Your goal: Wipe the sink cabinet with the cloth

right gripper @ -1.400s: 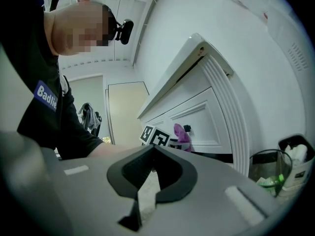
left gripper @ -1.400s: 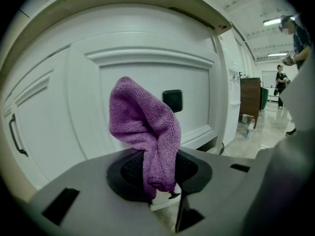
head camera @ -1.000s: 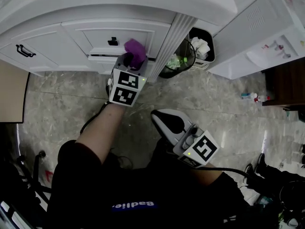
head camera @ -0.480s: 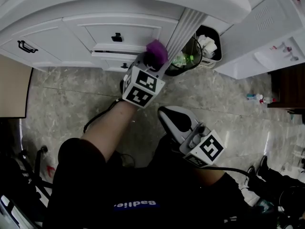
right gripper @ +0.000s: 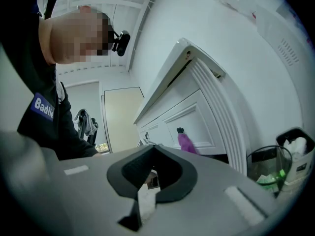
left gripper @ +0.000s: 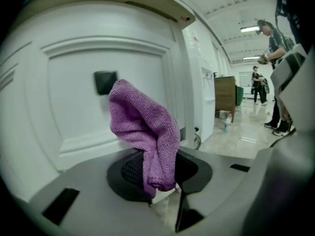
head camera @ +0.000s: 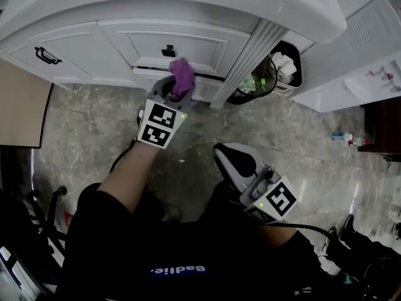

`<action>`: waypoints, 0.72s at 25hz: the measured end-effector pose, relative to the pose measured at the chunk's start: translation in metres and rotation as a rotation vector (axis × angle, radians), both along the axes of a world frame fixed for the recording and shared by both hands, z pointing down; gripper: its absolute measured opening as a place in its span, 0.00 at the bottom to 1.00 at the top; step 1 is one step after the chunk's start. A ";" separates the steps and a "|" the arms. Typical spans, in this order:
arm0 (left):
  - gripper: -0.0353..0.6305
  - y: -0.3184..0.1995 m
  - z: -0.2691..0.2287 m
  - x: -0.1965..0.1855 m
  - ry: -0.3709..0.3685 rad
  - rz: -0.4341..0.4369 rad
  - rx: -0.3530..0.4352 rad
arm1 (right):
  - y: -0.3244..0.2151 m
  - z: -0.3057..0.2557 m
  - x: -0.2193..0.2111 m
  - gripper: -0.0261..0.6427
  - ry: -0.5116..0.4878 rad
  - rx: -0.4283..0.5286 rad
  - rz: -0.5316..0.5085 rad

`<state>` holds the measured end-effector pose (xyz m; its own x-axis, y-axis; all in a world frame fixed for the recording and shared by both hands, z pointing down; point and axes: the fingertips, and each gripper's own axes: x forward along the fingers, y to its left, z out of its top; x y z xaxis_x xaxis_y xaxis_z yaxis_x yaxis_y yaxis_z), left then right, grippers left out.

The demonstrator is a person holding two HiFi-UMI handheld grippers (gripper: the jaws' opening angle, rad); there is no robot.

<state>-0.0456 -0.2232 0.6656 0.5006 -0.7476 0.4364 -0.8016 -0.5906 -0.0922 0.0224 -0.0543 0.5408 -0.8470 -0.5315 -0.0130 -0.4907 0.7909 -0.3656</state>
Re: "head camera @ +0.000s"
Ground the black chair frame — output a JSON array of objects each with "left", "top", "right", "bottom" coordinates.
[{"left": 0, "top": 184, "right": 69, "bottom": 295}]

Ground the white cabinet door square handle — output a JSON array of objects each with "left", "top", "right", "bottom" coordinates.
[{"left": 97, "top": 18, "right": 253, "bottom": 79}]

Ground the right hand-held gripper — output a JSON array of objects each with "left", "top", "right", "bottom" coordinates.
[{"left": 213, "top": 142, "right": 299, "bottom": 226}]

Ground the white crumpled tissue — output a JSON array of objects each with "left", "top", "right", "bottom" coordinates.
[{"left": 270, "top": 51, "right": 298, "bottom": 83}]

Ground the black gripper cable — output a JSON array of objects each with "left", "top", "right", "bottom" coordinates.
[
  {"left": 109, "top": 139, "right": 139, "bottom": 174},
  {"left": 271, "top": 222, "right": 333, "bottom": 241}
]

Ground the white drawer with round knob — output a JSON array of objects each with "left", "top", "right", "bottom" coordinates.
[{"left": 132, "top": 66, "right": 226, "bottom": 103}]

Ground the white vanity cabinet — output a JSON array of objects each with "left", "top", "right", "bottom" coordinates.
[{"left": 0, "top": 9, "right": 316, "bottom": 110}]

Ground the person's right forearm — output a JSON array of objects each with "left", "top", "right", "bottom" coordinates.
[{"left": 257, "top": 222, "right": 298, "bottom": 250}]

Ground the black bar handle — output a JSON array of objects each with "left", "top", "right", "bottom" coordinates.
[{"left": 34, "top": 46, "right": 63, "bottom": 66}]

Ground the person's left forearm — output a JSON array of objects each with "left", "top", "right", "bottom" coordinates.
[{"left": 96, "top": 139, "right": 161, "bottom": 215}]

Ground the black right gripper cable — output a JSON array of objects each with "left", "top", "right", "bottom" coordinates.
[{"left": 271, "top": 222, "right": 333, "bottom": 241}]

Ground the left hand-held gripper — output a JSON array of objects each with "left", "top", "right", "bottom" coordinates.
[{"left": 137, "top": 75, "right": 196, "bottom": 151}]

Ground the black wire waste basket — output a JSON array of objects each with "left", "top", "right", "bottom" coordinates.
[{"left": 226, "top": 55, "right": 279, "bottom": 106}]

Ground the dark brown wooden cabinet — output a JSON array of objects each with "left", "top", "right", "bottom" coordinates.
[{"left": 357, "top": 95, "right": 401, "bottom": 163}]

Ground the white cabinet front bar handle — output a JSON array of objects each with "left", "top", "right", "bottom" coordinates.
[{"left": 0, "top": 20, "right": 139, "bottom": 89}]

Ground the white appliance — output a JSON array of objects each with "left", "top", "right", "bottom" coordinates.
[{"left": 289, "top": 0, "right": 401, "bottom": 114}]

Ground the person's black shirt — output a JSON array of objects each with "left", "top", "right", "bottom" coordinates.
[{"left": 55, "top": 179, "right": 327, "bottom": 301}]

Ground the purple cloth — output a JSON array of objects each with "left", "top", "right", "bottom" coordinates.
[{"left": 169, "top": 58, "right": 196, "bottom": 98}]

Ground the beige wooden panel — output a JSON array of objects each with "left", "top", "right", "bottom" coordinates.
[{"left": 0, "top": 59, "right": 54, "bottom": 150}]

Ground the white printed paper sheet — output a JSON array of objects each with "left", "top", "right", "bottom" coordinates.
[{"left": 344, "top": 59, "right": 401, "bottom": 105}]

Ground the red capped bottle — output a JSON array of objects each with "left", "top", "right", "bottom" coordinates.
[{"left": 347, "top": 136, "right": 371, "bottom": 147}]

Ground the green plastic bottle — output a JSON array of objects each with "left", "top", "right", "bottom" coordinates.
[{"left": 240, "top": 76, "right": 268, "bottom": 91}]

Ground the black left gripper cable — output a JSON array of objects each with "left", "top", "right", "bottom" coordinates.
[{"left": 109, "top": 139, "right": 139, "bottom": 174}]

